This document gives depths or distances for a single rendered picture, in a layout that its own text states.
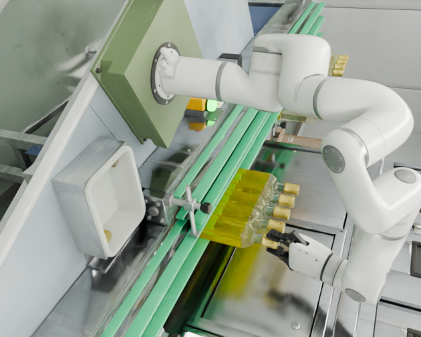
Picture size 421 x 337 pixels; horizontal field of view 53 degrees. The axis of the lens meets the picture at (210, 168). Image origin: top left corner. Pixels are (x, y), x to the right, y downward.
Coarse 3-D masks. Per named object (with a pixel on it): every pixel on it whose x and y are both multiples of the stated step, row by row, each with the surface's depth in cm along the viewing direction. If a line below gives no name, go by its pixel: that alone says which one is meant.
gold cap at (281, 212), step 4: (276, 208) 121; (280, 208) 121; (284, 208) 121; (276, 212) 121; (280, 212) 120; (284, 212) 120; (288, 212) 120; (276, 216) 121; (280, 216) 121; (284, 216) 120; (288, 216) 120
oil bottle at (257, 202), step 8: (232, 192) 127; (240, 192) 127; (224, 200) 125; (232, 200) 124; (240, 200) 124; (248, 200) 124; (256, 200) 123; (264, 200) 124; (256, 208) 121; (264, 208) 122
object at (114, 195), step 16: (112, 160) 91; (128, 160) 99; (96, 176) 87; (112, 176) 104; (128, 176) 102; (96, 192) 100; (112, 192) 106; (128, 192) 105; (96, 208) 101; (112, 208) 107; (128, 208) 109; (144, 208) 108; (96, 224) 90; (112, 224) 105; (128, 224) 105; (112, 240) 101; (112, 256) 98
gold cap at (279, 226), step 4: (272, 220) 118; (268, 224) 117; (272, 224) 117; (276, 224) 116; (280, 224) 116; (284, 224) 116; (268, 228) 117; (272, 228) 117; (276, 228) 116; (280, 228) 116; (284, 228) 117
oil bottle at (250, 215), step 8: (216, 208) 122; (224, 208) 122; (232, 208) 121; (240, 208) 121; (248, 208) 121; (224, 216) 120; (232, 216) 119; (240, 216) 118; (248, 216) 118; (256, 216) 118; (256, 224) 118
